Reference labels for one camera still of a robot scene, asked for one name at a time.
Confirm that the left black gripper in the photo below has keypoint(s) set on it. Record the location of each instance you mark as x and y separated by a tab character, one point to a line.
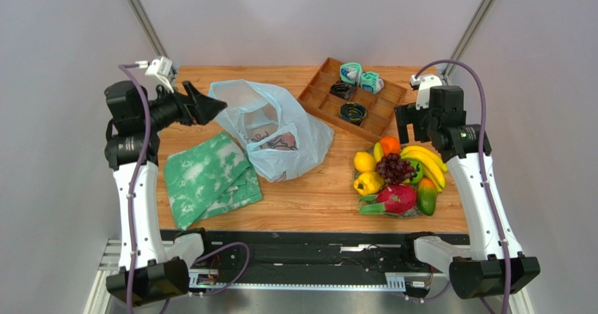
201	108

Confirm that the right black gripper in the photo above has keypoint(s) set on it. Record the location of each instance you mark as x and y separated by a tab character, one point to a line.
412	115

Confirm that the orange fake tangerine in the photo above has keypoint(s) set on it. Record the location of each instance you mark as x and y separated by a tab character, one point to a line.
390	144

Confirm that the dark red fake grapes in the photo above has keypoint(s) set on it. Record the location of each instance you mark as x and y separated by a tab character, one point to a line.
395	170

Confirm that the yellow fake banana bunch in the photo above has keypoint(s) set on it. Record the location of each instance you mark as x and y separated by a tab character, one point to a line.
431	164

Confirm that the yellow fake lemon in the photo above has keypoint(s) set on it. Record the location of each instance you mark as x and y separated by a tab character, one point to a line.
364	162

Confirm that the yellow fake bell pepper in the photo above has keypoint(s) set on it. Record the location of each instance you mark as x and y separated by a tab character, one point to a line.
368	183

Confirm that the red green fake mango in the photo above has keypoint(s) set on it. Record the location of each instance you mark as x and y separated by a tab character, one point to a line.
426	196

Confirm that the pink fake dragon fruit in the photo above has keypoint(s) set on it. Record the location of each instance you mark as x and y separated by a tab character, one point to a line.
393	200

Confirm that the translucent printed plastic bag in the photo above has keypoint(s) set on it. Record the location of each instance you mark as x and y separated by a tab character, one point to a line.
281	139

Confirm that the single yellow fake banana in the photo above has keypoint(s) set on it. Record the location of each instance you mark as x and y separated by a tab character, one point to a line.
378	152

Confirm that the green fake watermelon ball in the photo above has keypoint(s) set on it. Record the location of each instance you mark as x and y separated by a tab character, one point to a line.
416	174

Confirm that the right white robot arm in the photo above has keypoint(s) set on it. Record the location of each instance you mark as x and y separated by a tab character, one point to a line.
495	264

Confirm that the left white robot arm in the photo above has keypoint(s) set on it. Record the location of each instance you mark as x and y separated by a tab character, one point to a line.
149	272

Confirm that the brown wooden compartment tray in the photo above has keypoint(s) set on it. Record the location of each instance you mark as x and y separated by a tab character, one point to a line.
366	115

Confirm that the teal white rolled sock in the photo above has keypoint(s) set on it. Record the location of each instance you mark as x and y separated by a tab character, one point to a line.
351	73
371	82

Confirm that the black item in tray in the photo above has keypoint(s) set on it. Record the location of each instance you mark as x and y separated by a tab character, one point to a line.
343	90

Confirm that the green white folded cloth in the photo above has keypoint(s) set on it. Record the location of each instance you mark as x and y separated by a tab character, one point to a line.
208	180

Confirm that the speckled round plate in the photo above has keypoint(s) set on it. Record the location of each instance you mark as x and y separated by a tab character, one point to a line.
386	182

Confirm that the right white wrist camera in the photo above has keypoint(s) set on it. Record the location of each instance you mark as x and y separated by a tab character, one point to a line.
422	84

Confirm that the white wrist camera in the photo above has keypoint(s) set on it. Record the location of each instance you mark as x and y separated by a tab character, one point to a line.
160	69
422	84

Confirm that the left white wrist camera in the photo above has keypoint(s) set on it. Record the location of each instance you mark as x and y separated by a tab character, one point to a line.
160	69

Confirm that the aluminium frame rail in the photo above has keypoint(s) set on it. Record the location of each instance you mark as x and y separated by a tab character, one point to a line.
415	287

